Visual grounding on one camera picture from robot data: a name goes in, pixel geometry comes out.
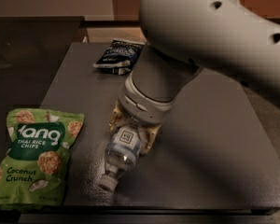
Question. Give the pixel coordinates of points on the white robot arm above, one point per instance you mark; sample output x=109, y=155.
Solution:
x=184, y=37

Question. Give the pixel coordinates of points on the blue plastic water bottle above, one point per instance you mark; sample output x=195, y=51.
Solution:
x=121, y=155

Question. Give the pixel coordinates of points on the green rice chip bag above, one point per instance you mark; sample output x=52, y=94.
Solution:
x=32, y=174

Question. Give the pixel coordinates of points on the dark blue snack bag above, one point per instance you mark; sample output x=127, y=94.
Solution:
x=120, y=57

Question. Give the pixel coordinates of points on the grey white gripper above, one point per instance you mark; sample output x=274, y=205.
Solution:
x=139, y=107

